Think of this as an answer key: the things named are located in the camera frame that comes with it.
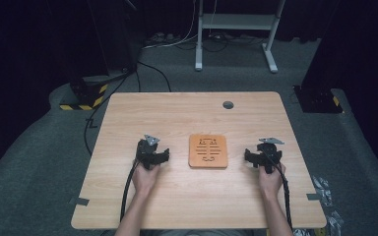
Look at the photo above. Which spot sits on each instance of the power strip with plugs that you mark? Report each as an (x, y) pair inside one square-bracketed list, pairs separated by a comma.
[(162, 37)]

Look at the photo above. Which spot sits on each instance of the person's left hand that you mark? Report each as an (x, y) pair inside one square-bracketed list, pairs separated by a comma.
[(145, 180)]

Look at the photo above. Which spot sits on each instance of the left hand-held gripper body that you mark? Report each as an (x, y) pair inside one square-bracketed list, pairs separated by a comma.
[(146, 151)]

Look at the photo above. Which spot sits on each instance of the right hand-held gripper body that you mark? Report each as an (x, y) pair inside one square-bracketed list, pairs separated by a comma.
[(269, 154)]

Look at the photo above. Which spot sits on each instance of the person's right hand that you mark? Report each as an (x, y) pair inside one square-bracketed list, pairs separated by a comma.
[(270, 183)]

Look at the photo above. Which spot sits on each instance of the person's grey clothing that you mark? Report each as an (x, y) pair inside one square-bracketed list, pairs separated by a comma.
[(197, 233)]

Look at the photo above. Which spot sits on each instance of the crumpled clear plastic wrap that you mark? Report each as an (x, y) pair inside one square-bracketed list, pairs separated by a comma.
[(334, 223), (323, 190)]

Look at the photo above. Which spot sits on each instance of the grey tape strip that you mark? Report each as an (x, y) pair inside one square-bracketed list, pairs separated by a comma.
[(79, 201), (314, 196)]

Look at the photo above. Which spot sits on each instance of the black yellow striped stand base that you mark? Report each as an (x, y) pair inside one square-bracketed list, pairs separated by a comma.
[(87, 96)]

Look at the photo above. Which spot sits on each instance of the black perforated stand base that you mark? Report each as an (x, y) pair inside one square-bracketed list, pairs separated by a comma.
[(318, 100)]

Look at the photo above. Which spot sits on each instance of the white metal stand frame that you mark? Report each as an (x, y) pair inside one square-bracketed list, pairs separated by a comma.
[(236, 21)]

